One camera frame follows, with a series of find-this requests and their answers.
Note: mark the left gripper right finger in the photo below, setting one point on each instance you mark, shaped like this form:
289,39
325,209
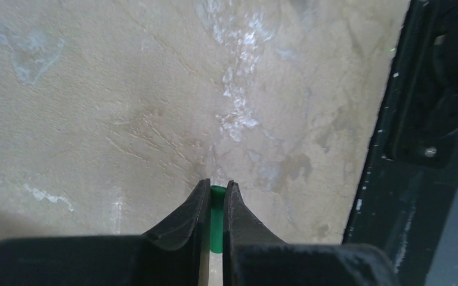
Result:
253,255

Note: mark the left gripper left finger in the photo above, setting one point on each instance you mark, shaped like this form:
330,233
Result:
173,252

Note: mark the green marker cap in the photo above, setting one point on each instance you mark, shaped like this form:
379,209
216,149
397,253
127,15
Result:
217,218

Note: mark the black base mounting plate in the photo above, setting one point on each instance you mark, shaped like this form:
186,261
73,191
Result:
410,176

